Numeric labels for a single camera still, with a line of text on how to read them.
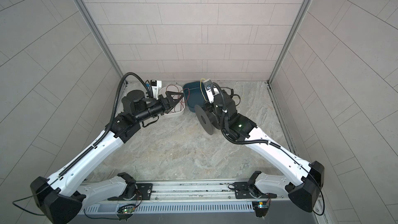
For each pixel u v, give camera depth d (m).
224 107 0.44
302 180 0.38
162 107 0.58
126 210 0.64
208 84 0.55
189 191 0.72
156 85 0.62
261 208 0.68
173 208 1.05
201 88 1.05
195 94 1.06
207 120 0.77
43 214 0.39
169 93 0.58
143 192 0.70
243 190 0.71
